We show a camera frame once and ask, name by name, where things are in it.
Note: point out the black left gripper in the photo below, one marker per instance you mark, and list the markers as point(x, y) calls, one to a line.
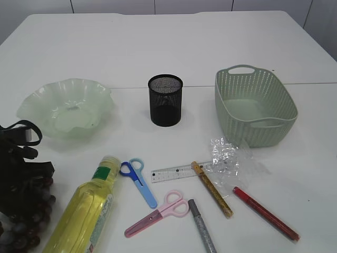
point(17, 154)

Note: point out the purple grape bunch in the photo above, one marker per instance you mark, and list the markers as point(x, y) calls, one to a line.
point(31, 216)

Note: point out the yellow oil bottle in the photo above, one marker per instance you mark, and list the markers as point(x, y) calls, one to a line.
point(85, 216)

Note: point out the clear plastic sheet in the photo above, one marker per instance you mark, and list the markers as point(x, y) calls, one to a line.
point(233, 165)

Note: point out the red glitter pen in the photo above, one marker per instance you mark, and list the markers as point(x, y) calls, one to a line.
point(266, 215)

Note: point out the pale green wavy plate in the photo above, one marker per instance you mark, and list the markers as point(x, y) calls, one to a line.
point(71, 108)

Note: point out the clear plastic ruler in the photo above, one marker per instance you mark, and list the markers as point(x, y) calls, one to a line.
point(185, 171)

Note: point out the black mesh pen holder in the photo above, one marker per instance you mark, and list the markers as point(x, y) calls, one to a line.
point(165, 91)

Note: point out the silver glitter pen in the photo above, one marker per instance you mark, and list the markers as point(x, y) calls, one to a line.
point(203, 231)

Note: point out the gold glitter pen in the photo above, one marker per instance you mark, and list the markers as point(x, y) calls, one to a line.
point(212, 190)

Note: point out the green plastic basket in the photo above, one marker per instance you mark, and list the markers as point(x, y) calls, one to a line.
point(253, 105)

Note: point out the blue scissors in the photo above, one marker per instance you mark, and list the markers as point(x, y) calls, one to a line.
point(133, 169)

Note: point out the pink scissors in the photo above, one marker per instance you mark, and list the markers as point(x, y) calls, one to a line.
point(174, 205)

